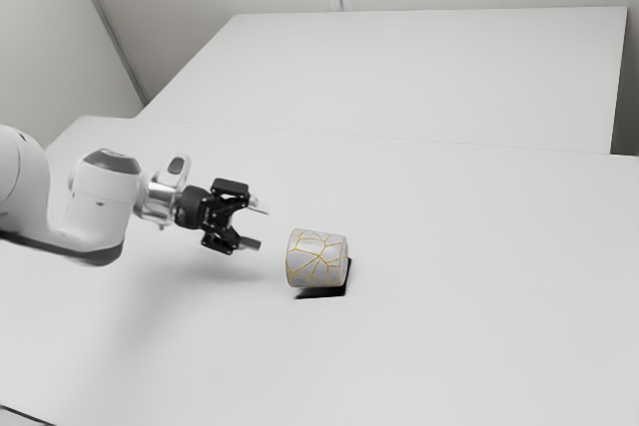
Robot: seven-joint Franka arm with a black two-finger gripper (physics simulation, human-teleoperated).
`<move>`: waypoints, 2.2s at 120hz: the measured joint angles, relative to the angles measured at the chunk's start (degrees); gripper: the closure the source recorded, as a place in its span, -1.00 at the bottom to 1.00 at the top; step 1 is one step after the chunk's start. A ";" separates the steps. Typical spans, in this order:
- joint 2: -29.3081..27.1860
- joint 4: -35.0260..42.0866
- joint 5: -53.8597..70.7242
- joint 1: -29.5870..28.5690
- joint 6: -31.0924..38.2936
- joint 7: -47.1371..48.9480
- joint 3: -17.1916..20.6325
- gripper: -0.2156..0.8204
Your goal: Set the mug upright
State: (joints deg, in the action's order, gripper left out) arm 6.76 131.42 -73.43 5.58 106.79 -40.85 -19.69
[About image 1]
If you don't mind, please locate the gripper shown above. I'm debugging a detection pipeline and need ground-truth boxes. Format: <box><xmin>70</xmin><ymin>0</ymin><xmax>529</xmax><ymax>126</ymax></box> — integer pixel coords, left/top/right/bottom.
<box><xmin>175</xmin><ymin>177</ymin><xmax>272</xmax><ymax>255</ymax></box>

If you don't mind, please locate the white mug with gold cracks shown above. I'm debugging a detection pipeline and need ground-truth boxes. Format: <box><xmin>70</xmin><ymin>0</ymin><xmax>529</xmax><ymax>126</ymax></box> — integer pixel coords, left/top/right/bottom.
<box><xmin>285</xmin><ymin>227</ymin><xmax>351</xmax><ymax>290</ymax></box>

